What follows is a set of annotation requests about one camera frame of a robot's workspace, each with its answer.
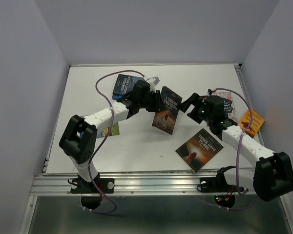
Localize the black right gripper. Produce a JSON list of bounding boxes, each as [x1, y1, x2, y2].
[[174, 92, 212, 123]]

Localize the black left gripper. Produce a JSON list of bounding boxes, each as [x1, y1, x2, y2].
[[138, 89, 167, 112]]

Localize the A Tale of Two Cities book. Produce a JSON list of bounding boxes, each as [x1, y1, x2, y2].
[[152, 86, 182, 135]]

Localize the Nineteen Eighty-Four book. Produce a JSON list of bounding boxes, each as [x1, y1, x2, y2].
[[112, 74, 144, 95]]

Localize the Animal Farm book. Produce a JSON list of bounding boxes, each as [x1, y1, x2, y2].
[[97, 123, 120, 138]]

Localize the Three Days to See book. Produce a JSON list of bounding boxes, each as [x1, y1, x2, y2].
[[175, 129, 224, 173]]

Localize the blue sunset cover book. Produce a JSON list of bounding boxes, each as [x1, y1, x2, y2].
[[112, 94, 125, 100]]

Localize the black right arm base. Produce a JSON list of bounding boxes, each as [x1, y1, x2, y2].
[[197, 166, 237, 193]]

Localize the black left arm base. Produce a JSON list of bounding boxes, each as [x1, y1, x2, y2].
[[67, 177, 115, 194]]

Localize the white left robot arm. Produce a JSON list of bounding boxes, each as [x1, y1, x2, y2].
[[59, 77, 165, 192]]

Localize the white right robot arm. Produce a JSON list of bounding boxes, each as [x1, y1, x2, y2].
[[177, 93, 293, 202]]

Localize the Little Women book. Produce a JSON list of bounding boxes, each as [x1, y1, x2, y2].
[[213, 91, 237, 121]]

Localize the orange yellow book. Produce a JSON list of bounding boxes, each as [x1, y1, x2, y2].
[[238, 110, 265, 138]]

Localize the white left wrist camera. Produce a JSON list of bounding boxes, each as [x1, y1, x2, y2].
[[145, 77, 160, 86]]

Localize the aluminium right side rail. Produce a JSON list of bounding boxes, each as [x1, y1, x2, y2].
[[234, 63, 275, 174]]

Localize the aluminium rail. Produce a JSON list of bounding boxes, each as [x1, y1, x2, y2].
[[234, 63, 275, 174], [29, 173, 289, 195]]

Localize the aluminium front rail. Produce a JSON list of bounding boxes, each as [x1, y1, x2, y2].
[[29, 173, 289, 195]]

